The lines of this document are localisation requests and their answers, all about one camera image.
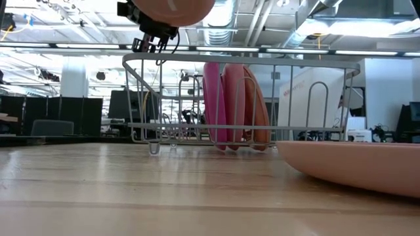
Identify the peach plate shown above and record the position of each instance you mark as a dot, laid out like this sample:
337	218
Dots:
177	11
361	164

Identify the magenta plate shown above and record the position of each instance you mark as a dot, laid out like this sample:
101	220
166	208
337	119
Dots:
213	98

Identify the light pink plate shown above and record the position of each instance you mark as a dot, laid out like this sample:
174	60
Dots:
234	98

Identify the orange plate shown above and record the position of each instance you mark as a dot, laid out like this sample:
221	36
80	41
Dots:
260	114

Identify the black monitor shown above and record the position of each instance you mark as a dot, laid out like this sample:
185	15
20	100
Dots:
119	105

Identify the black room partition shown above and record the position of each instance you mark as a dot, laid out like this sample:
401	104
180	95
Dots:
42	108

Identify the grey chair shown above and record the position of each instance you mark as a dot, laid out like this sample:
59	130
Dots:
52	128

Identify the black ceiling-mounted device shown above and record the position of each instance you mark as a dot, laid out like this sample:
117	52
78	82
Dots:
6	23

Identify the translucent white cutlery holder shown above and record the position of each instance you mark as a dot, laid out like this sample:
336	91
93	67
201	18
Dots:
298	105

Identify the white box device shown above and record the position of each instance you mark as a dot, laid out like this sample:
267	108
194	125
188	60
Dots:
359	132

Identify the dark screen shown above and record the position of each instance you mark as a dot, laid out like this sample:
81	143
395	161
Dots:
410	118

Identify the silver ceiling air duct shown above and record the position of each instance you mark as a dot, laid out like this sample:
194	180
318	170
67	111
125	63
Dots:
220	29

